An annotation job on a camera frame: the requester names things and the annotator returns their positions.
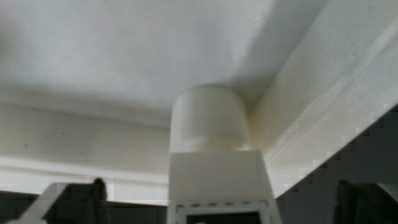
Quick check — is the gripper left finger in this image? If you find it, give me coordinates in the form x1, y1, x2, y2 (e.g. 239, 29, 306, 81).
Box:
20, 178, 109, 224

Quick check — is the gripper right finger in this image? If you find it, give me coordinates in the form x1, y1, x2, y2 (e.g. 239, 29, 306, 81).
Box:
336, 180, 398, 224

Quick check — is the white table leg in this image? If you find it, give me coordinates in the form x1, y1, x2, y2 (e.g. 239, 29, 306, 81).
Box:
168, 85, 283, 224

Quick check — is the white square tabletop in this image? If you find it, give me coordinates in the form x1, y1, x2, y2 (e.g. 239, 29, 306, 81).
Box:
0, 0, 398, 204

